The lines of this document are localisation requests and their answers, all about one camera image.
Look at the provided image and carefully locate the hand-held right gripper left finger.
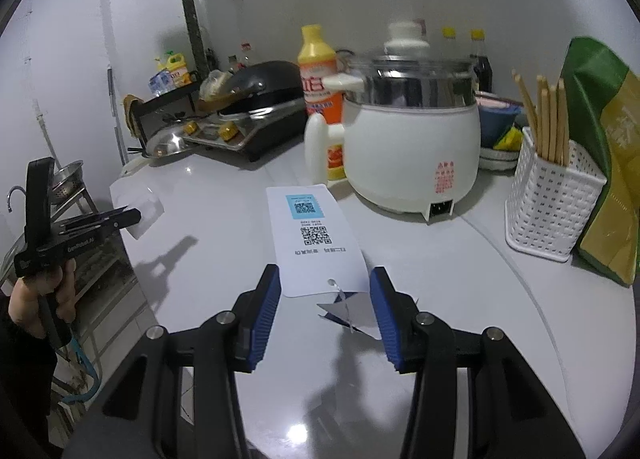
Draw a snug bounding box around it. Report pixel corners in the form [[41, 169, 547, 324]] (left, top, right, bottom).
[[62, 264, 282, 459]]

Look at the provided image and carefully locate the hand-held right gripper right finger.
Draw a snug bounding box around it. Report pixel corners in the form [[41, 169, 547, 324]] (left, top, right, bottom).
[[369, 266, 586, 459]]

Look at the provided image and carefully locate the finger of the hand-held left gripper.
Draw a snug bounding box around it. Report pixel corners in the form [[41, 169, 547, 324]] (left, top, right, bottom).
[[62, 207, 130, 231], [65, 209, 142, 240]]

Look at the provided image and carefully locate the grey paper tag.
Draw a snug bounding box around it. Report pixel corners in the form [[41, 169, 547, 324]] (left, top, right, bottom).
[[316, 289, 418, 340]]

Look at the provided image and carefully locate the white paper tag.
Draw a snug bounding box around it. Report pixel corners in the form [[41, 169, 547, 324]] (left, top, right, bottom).
[[266, 183, 371, 299]]

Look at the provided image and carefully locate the person's left forearm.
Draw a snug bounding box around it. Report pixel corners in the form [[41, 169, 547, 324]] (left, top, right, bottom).
[[0, 309, 61, 459]]

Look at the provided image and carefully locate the person's left hand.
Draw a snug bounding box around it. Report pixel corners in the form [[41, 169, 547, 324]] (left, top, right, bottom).
[[9, 259, 78, 340]]

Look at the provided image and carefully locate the steel sink stand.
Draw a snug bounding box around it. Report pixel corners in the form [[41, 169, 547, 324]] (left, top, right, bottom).
[[0, 179, 146, 390]]

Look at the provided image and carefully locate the steel sink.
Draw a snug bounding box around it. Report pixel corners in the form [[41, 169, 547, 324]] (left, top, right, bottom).
[[0, 229, 31, 285]]

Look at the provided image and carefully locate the metal pole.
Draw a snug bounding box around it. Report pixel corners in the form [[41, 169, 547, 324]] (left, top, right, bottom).
[[106, 66, 127, 166]]

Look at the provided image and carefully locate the steel wok lid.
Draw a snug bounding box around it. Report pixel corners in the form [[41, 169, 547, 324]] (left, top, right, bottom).
[[145, 123, 193, 158]]

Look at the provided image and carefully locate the brown cloth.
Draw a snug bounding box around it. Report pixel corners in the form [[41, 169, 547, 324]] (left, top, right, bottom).
[[123, 94, 146, 137]]

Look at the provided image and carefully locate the black rack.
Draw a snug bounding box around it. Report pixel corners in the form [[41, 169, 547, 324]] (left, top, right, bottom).
[[131, 84, 201, 150]]

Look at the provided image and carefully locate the blue bottle pack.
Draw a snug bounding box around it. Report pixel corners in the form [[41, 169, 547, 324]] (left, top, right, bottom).
[[147, 70, 176, 96]]

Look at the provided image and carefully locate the yellow oil jug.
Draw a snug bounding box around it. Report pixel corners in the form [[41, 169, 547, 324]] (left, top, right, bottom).
[[155, 53, 193, 90]]

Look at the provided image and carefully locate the plastic bag of food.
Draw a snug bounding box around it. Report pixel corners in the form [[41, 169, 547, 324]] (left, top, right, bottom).
[[197, 70, 236, 102]]

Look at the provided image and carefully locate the black induction cooker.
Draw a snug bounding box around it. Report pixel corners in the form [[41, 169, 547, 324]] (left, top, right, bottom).
[[185, 99, 308, 162]]

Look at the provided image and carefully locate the white electric cooker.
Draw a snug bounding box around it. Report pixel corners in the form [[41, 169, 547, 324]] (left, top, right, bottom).
[[305, 21, 482, 226]]

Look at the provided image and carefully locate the white dish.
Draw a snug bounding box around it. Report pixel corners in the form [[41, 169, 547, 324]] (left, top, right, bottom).
[[479, 144, 521, 172]]

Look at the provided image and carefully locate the white chopstick basket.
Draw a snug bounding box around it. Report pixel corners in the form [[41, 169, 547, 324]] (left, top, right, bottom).
[[505, 126, 608, 262]]

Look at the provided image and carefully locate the black wok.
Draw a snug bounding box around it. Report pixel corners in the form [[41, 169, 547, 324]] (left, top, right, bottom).
[[215, 60, 306, 117]]

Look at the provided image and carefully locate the dark vertical pipe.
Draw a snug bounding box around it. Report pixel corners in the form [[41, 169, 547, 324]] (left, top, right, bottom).
[[175, 0, 208, 74]]

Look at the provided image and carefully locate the yellow green sponge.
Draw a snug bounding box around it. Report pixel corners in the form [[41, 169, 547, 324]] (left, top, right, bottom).
[[492, 125, 525, 152]]

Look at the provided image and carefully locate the yellow detergent bottle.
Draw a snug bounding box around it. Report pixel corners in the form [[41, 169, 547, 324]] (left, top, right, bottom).
[[298, 25, 348, 182]]

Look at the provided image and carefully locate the bundle of wooden chopsticks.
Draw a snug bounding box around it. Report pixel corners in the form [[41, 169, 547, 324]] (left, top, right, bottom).
[[512, 70, 572, 167]]

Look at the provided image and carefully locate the green and yellow bag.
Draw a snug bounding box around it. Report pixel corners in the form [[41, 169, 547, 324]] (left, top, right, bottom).
[[560, 36, 640, 287]]

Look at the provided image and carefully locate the white wall conduit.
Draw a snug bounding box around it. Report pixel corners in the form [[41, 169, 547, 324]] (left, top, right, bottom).
[[27, 56, 58, 160]]

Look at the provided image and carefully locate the blue hose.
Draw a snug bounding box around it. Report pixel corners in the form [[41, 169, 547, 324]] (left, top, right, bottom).
[[70, 334, 103, 400]]

